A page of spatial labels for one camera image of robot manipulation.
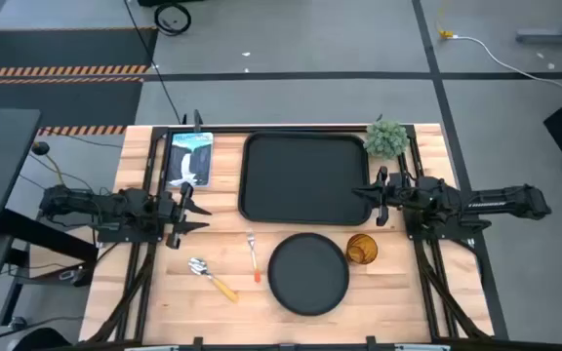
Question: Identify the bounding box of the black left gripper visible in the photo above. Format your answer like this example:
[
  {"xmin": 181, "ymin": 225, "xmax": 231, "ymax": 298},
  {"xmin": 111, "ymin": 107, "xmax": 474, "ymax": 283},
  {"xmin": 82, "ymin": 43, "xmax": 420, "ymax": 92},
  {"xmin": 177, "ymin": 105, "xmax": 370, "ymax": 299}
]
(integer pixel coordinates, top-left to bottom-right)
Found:
[{"xmin": 156, "ymin": 182, "xmax": 213, "ymax": 251}]

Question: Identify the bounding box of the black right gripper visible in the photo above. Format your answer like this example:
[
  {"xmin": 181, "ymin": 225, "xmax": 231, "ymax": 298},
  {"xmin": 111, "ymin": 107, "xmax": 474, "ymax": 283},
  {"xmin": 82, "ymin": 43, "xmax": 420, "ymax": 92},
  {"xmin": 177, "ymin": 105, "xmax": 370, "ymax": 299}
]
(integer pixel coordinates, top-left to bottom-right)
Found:
[{"xmin": 352, "ymin": 166, "xmax": 412, "ymax": 228}]

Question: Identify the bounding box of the spoon with yellow handle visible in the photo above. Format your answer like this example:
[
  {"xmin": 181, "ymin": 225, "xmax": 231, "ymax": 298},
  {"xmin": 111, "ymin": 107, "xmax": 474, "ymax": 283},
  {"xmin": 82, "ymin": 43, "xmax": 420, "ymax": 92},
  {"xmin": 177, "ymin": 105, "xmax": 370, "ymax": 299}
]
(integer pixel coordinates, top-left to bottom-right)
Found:
[{"xmin": 187, "ymin": 256, "xmax": 240, "ymax": 304}]

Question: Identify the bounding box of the amber glass cup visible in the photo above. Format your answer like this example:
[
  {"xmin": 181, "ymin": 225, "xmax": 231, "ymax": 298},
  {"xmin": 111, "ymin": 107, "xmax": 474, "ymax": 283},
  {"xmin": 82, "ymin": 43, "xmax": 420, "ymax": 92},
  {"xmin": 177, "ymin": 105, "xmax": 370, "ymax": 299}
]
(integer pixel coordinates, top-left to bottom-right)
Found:
[{"xmin": 345, "ymin": 233, "xmax": 380, "ymax": 266}]

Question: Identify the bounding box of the fork with orange handle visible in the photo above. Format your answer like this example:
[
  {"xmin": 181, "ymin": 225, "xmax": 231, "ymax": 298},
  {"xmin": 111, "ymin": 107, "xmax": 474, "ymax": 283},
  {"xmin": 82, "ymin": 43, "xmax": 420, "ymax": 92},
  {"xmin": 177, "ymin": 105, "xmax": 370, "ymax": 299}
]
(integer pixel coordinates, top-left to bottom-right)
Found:
[{"xmin": 246, "ymin": 229, "xmax": 262, "ymax": 285}]

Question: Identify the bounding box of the black round plate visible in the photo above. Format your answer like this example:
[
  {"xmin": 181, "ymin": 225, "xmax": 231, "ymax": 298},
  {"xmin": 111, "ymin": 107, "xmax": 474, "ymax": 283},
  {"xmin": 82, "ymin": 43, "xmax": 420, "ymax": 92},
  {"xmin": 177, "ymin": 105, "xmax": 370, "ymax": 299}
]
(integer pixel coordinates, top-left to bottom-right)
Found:
[{"xmin": 266, "ymin": 232, "xmax": 350, "ymax": 317}]

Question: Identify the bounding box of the black rectangular tray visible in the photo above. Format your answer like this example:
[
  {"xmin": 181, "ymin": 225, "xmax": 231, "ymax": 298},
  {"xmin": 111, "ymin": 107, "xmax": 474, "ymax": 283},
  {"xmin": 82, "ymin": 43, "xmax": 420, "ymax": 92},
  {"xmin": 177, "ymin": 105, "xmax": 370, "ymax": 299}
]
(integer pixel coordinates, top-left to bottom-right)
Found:
[{"xmin": 237, "ymin": 130, "xmax": 374, "ymax": 227}]

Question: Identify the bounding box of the small green artificial plant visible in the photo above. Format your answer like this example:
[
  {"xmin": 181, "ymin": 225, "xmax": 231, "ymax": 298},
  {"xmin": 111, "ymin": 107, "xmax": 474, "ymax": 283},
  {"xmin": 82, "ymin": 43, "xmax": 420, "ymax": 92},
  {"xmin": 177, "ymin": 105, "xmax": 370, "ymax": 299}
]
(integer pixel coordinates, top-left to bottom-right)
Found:
[{"xmin": 362, "ymin": 120, "xmax": 410, "ymax": 161}]

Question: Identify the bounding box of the waterfall picture card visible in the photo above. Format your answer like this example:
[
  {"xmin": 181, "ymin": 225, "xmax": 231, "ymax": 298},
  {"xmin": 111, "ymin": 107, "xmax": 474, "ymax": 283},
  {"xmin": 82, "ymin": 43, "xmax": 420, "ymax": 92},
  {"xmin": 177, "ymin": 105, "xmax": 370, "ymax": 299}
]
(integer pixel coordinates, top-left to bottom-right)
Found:
[{"xmin": 165, "ymin": 131, "xmax": 215, "ymax": 189}]

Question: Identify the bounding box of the black hazard-striped floor mat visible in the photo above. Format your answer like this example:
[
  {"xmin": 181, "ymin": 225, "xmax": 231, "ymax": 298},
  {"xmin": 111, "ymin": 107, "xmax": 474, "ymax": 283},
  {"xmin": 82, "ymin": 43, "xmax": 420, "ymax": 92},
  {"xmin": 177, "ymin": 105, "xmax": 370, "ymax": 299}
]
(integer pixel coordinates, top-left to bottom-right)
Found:
[{"xmin": 0, "ymin": 26, "xmax": 159, "ymax": 137}]

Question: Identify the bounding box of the grey table foot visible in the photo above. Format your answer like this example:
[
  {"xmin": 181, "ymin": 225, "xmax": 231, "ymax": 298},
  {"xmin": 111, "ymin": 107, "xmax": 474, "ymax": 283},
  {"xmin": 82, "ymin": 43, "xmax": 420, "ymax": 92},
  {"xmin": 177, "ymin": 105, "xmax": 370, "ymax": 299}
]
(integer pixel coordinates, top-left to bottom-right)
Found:
[{"xmin": 514, "ymin": 0, "xmax": 562, "ymax": 48}]

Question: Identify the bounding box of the black aluminium rig frame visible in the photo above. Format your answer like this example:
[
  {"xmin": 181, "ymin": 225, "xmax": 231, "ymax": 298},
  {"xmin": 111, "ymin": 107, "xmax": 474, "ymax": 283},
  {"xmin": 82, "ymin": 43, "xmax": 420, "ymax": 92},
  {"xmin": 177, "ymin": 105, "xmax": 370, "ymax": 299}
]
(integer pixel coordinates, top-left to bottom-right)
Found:
[{"xmin": 85, "ymin": 124, "xmax": 495, "ymax": 351}]

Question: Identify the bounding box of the long black floor cable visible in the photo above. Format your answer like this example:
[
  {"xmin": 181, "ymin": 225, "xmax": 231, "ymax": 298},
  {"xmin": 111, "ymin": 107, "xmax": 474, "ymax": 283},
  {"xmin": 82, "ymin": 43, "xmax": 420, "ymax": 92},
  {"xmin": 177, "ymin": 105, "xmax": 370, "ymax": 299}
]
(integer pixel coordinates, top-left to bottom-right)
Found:
[{"xmin": 123, "ymin": 0, "xmax": 184, "ymax": 124}]

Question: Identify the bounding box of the white floor cable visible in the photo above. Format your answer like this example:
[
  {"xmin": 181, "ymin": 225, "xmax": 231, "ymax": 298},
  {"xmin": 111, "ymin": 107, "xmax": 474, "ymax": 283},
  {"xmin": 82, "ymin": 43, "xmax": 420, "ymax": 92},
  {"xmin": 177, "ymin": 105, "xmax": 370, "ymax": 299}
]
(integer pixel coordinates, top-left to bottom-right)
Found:
[{"xmin": 451, "ymin": 34, "xmax": 562, "ymax": 101}]

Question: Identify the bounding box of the coiled black cable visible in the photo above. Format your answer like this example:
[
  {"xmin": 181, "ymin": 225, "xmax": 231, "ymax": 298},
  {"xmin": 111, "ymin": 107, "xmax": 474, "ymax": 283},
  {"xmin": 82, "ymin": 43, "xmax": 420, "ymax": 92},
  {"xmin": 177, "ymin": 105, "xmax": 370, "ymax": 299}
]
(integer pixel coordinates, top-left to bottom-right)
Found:
[{"xmin": 153, "ymin": 2, "xmax": 193, "ymax": 36}]

